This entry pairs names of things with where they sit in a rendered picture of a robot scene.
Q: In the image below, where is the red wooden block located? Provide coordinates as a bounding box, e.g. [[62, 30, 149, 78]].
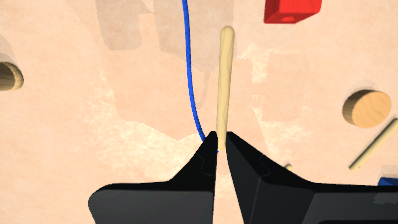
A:
[[263, 0, 322, 24]]

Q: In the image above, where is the dark brown wooden spool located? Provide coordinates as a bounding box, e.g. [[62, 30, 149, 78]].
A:
[[0, 62, 24, 92]]

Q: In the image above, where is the blue string with wooden stick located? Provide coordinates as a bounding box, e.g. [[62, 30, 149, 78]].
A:
[[182, 0, 235, 152]]

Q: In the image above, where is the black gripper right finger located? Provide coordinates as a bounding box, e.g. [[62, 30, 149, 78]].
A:
[[225, 131, 398, 224]]

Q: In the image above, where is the small blue block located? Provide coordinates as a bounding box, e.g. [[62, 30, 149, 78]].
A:
[[377, 177, 398, 186]]

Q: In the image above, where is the wooden disc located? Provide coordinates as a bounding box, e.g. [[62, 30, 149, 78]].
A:
[[342, 90, 392, 129]]

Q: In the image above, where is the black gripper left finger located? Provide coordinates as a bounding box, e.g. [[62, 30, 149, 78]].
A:
[[88, 131, 218, 224]]

